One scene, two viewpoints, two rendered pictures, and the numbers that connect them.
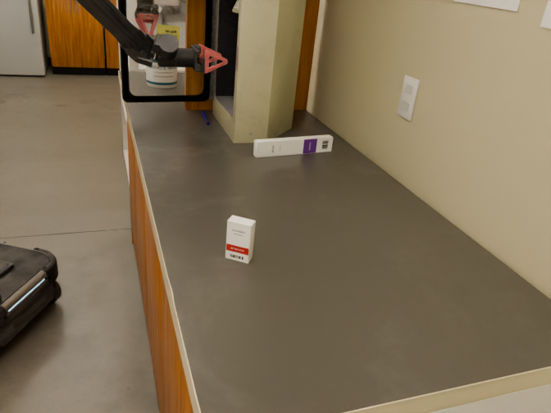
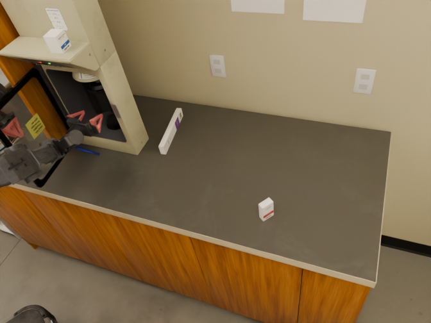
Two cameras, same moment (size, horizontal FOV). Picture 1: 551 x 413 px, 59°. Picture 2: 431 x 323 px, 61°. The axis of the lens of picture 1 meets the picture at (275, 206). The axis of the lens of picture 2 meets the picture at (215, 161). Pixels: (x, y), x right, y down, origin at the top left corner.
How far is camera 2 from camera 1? 96 cm
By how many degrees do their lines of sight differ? 37
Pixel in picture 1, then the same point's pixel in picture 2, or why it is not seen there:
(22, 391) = not seen: outside the picture
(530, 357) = (381, 159)
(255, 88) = (132, 117)
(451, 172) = (270, 93)
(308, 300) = (313, 206)
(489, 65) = (275, 40)
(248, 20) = (113, 86)
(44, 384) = not seen: outside the picture
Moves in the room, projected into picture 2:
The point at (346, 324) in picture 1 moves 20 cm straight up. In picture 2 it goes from (335, 202) to (342, 168)
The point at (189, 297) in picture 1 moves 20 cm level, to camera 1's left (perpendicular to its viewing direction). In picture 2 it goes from (287, 250) to (250, 295)
